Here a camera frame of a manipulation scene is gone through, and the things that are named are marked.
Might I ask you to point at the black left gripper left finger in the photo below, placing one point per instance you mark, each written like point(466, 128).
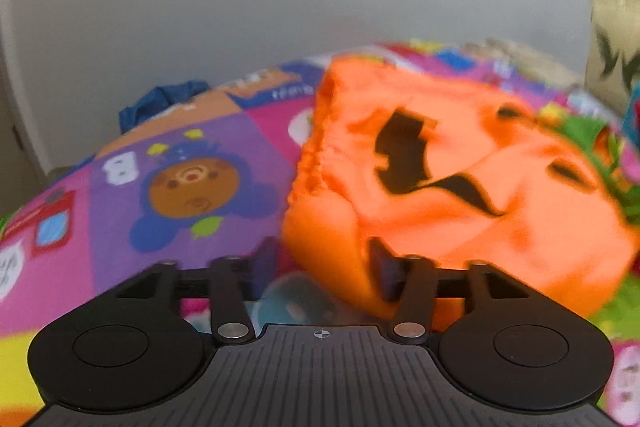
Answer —
point(234, 281)

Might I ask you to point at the blue cloth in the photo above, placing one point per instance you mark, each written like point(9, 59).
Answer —
point(157, 100)

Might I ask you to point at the colourful cartoon play mat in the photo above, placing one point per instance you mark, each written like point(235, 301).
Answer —
point(210, 178)

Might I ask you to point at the beige bird print bag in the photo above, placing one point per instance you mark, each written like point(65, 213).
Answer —
point(613, 58)

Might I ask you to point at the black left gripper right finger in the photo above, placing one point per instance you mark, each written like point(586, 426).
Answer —
point(410, 284)

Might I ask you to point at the orange fleece garment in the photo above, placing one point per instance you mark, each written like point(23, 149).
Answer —
point(452, 170)

